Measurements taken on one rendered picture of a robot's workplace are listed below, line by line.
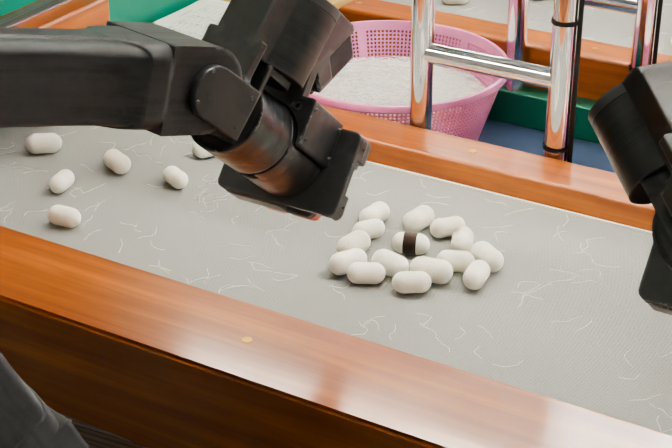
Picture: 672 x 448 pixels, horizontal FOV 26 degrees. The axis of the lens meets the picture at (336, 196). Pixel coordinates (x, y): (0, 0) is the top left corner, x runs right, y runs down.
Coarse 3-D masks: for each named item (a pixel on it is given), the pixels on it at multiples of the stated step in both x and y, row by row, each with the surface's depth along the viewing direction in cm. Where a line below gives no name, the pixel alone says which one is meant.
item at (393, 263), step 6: (378, 252) 126; (384, 252) 126; (390, 252) 126; (372, 258) 126; (378, 258) 125; (384, 258) 125; (390, 258) 125; (396, 258) 125; (402, 258) 125; (384, 264) 125; (390, 264) 125; (396, 264) 124; (402, 264) 124; (408, 264) 125; (390, 270) 125; (396, 270) 124; (402, 270) 124; (408, 270) 125; (390, 276) 125
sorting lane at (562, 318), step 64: (0, 128) 154; (64, 128) 154; (0, 192) 140; (64, 192) 140; (128, 192) 140; (192, 192) 140; (384, 192) 140; (448, 192) 140; (128, 256) 129; (192, 256) 129; (256, 256) 129; (320, 256) 129; (512, 256) 129; (576, 256) 129; (640, 256) 129; (320, 320) 120; (384, 320) 120; (448, 320) 120; (512, 320) 120; (576, 320) 120; (640, 320) 120; (512, 384) 111; (576, 384) 111; (640, 384) 111
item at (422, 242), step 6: (396, 234) 129; (402, 234) 129; (420, 234) 129; (396, 240) 129; (402, 240) 128; (420, 240) 128; (426, 240) 129; (396, 246) 129; (420, 246) 128; (426, 246) 128; (420, 252) 129
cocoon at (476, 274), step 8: (472, 264) 124; (480, 264) 124; (464, 272) 124; (472, 272) 123; (480, 272) 123; (488, 272) 124; (464, 280) 123; (472, 280) 123; (480, 280) 123; (472, 288) 123
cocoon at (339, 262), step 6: (342, 252) 126; (348, 252) 126; (354, 252) 126; (360, 252) 126; (330, 258) 126; (336, 258) 125; (342, 258) 125; (348, 258) 125; (354, 258) 125; (360, 258) 126; (366, 258) 126; (330, 264) 125; (336, 264) 125; (342, 264) 125; (348, 264) 125; (336, 270) 125; (342, 270) 125
